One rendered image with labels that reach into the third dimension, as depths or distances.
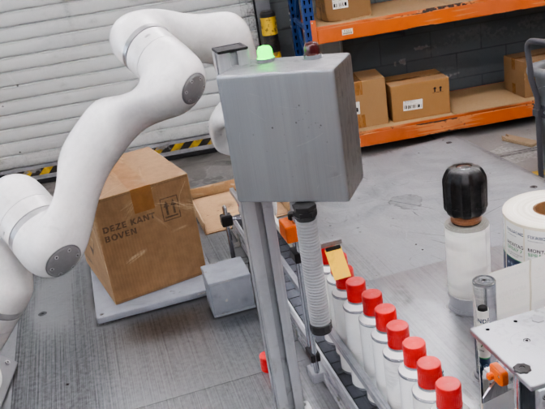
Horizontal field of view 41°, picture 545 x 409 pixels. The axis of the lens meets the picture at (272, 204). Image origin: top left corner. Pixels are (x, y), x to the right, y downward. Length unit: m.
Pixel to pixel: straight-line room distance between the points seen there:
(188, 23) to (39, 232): 0.46
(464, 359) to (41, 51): 4.51
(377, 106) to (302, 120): 4.05
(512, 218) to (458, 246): 0.17
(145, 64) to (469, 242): 0.68
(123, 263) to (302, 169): 0.84
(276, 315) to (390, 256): 0.69
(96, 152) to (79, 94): 4.17
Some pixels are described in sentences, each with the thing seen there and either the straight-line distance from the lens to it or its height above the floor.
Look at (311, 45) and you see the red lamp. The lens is 1.03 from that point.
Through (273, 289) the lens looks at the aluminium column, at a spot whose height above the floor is 1.11.
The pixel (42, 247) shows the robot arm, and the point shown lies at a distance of 1.36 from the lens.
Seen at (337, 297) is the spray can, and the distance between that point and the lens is 1.29.
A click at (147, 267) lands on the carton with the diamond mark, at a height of 0.92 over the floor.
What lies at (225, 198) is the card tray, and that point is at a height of 0.83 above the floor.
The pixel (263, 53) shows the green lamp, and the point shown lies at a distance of 1.06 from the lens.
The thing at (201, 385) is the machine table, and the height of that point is 0.83.
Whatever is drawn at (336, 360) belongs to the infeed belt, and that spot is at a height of 0.88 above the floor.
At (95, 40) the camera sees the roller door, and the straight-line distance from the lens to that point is 5.44.
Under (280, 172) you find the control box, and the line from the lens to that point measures 1.03.
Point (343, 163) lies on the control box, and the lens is 1.00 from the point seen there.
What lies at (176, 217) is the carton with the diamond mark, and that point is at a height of 1.02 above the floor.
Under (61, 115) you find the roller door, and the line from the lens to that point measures 5.57.
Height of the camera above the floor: 1.68
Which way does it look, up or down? 22 degrees down
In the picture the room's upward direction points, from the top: 9 degrees counter-clockwise
